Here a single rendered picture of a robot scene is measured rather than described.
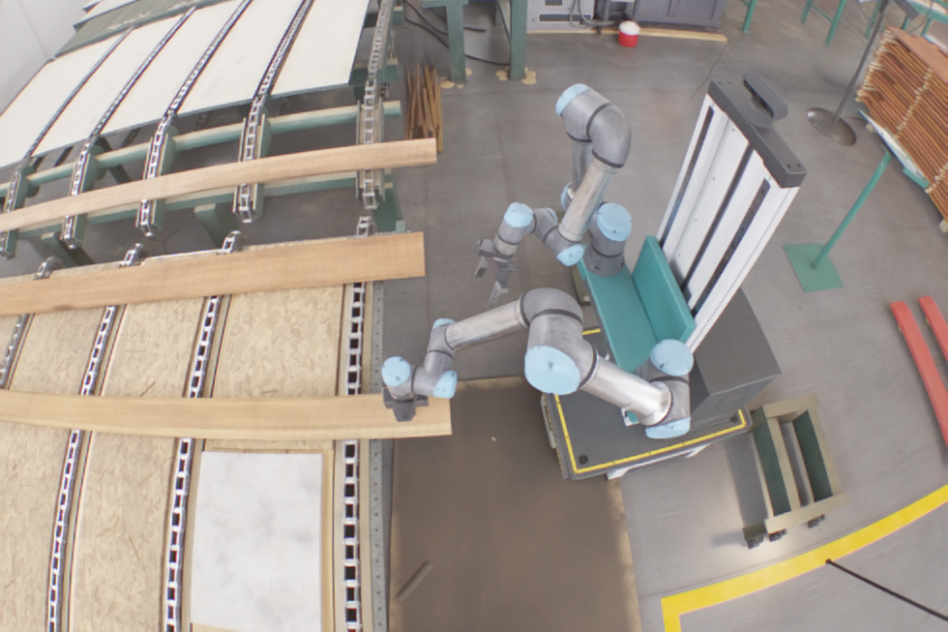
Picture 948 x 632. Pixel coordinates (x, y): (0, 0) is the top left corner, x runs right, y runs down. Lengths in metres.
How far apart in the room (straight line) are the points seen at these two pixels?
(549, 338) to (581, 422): 1.19
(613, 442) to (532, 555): 0.64
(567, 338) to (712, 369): 0.91
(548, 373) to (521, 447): 1.46
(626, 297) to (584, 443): 0.74
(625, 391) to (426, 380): 0.50
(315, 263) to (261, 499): 0.93
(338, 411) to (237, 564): 0.63
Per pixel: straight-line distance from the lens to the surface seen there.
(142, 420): 1.99
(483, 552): 2.35
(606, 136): 1.28
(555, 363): 0.98
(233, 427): 1.76
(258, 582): 1.67
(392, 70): 3.01
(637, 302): 1.68
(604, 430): 2.17
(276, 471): 1.70
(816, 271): 3.71
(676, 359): 1.34
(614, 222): 1.57
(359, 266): 1.91
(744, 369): 1.89
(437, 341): 1.32
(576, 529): 2.39
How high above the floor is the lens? 2.35
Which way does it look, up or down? 54 degrees down
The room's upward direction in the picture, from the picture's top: 3 degrees counter-clockwise
